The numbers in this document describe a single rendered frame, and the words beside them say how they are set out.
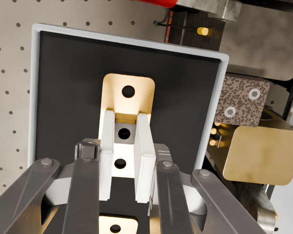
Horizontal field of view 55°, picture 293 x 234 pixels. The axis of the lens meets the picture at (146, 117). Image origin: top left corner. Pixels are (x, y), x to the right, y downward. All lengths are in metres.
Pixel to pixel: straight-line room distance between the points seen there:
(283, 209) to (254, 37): 0.31
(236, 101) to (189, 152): 0.09
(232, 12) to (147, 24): 0.40
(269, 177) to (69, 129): 0.25
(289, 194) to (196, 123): 0.32
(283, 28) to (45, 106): 0.24
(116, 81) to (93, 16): 0.47
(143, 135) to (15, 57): 0.57
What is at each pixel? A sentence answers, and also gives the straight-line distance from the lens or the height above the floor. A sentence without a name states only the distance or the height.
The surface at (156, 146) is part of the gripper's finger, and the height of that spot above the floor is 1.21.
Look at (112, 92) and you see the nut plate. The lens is 0.21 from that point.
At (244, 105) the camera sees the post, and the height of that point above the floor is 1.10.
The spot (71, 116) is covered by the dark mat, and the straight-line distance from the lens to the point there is 0.22.
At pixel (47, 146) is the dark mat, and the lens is 0.24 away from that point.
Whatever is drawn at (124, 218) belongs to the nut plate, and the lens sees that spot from 0.26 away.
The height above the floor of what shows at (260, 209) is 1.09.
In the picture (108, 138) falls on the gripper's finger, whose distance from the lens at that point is 0.16.
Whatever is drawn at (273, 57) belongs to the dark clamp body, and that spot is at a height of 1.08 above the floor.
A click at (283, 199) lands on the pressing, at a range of 0.52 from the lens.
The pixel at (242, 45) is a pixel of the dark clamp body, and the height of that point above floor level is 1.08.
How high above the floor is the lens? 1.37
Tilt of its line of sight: 70 degrees down
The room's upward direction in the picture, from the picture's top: 166 degrees clockwise
